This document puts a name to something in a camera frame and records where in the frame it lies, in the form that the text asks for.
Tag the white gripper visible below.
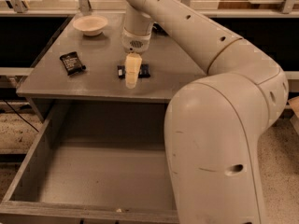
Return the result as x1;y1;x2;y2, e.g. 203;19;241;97
121;29;151;89

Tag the black floor cable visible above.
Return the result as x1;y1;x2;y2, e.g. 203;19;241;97
0;98;40;133

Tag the blue chip bag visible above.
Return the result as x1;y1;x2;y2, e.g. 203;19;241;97
152;22;167;35

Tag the grey cabinet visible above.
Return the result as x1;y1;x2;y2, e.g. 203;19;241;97
17;13;205;136

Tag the open grey top drawer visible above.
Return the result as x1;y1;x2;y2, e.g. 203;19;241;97
0;101;178;224

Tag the white bowl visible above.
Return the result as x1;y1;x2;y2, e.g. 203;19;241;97
73;15;108;36

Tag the black snack bar wrapper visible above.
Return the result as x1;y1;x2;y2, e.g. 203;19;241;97
60;51;86;76

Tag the dark blue rxbar blueberry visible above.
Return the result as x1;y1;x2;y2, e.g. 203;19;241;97
117;64;150;79

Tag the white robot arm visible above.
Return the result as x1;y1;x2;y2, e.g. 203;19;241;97
126;0;289;224

